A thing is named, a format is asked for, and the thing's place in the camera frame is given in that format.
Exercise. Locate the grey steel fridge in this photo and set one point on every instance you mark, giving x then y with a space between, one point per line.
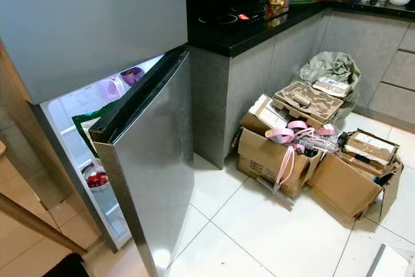
61 121

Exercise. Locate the grey fridge upper door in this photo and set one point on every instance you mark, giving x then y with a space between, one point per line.
91 24

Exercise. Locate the grey fridge door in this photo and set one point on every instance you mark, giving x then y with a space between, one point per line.
91 24
155 173

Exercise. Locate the grey fridge lower door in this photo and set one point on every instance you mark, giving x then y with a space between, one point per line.
155 173

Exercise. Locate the green edged food bag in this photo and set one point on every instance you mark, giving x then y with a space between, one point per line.
84 131

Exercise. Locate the bowl of red fruit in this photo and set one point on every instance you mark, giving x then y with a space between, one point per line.
97 180

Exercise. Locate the pink plastic container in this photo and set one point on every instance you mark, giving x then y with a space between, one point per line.
110 89

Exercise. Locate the purple bowl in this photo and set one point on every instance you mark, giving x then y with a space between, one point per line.
133 76

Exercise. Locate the black floor mat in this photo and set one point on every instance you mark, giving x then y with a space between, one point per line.
66 269

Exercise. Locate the black induction hob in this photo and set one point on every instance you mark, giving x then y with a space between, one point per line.
217 19

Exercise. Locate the grey kitchen counter black top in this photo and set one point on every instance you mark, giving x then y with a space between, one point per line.
253 82

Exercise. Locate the printed brown cardboard box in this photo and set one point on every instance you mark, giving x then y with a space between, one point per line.
256 160

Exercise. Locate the small open cardboard box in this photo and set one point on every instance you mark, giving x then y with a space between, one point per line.
262 115

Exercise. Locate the pink tape roll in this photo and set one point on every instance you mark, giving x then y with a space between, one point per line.
297 125
279 136

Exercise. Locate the pink ribbon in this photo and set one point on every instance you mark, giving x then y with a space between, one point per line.
286 165

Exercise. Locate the brown moulded pulp tray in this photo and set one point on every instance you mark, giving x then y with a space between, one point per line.
305 105

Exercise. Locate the white labelled box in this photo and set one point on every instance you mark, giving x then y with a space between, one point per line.
332 87

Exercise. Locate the grey green sack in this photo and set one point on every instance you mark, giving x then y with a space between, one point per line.
331 66

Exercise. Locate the plain brown cardboard box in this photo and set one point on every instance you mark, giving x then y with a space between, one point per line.
343 189

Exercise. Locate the small labelled cardboard box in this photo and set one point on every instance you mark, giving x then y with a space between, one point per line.
369 147

